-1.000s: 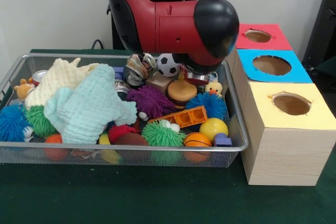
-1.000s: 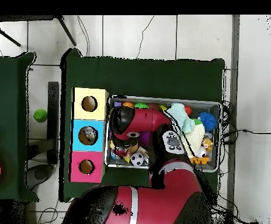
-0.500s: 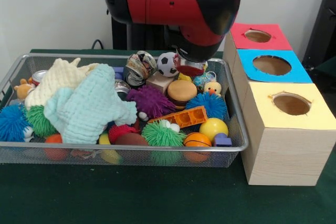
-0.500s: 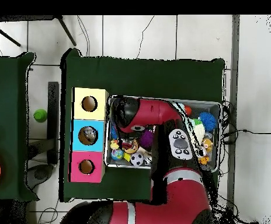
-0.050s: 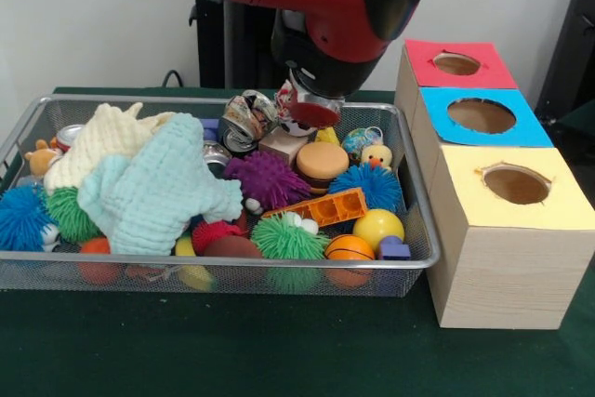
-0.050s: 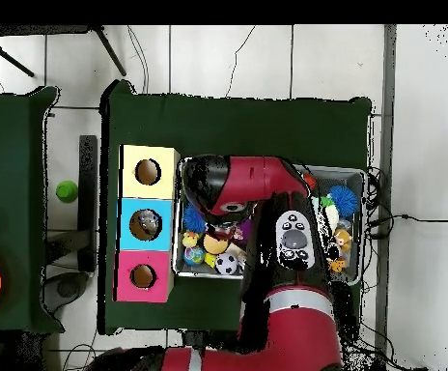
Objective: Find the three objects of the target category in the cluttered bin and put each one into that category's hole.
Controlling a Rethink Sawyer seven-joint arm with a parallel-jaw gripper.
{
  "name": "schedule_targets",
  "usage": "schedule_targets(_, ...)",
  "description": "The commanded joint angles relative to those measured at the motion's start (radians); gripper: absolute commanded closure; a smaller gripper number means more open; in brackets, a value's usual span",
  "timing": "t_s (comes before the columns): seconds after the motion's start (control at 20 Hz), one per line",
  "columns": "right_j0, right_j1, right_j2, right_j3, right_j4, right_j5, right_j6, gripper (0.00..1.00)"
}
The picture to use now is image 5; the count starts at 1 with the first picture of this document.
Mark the small orange basketball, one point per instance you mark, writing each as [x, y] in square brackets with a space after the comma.
[348, 248]

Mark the dark green table cloth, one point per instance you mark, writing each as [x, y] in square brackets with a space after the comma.
[232, 350]

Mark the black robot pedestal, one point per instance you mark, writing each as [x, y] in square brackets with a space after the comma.
[241, 43]

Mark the purple spiky ball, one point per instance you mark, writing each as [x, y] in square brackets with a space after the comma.
[269, 178]

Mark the cream waffle cloth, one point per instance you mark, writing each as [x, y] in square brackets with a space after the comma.
[102, 136]

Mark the orange building brick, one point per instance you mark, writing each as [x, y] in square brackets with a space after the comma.
[334, 208]

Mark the wooden box with three holes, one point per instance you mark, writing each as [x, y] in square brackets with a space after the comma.
[506, 276]

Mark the mint green waffle cloth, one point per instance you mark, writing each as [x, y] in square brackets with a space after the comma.
[153, 183]

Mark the blue spiky ball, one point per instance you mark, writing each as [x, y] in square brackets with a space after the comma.
[372, 188]

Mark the yellow ball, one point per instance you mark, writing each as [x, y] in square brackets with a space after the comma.
[379, 227]

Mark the black upright panel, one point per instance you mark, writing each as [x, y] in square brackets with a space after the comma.
[572, 43]

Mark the shallow mesh bin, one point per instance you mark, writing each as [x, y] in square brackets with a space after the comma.
[260, 263]

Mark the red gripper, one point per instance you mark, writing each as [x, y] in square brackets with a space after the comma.
[316, 115]

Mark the crushed silver can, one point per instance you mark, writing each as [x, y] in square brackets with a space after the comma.
[246, 120]

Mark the orange foam disc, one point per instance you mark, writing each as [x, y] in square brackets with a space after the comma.
[323, 164]

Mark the globe print ball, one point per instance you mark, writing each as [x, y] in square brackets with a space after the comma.
[358, 143]

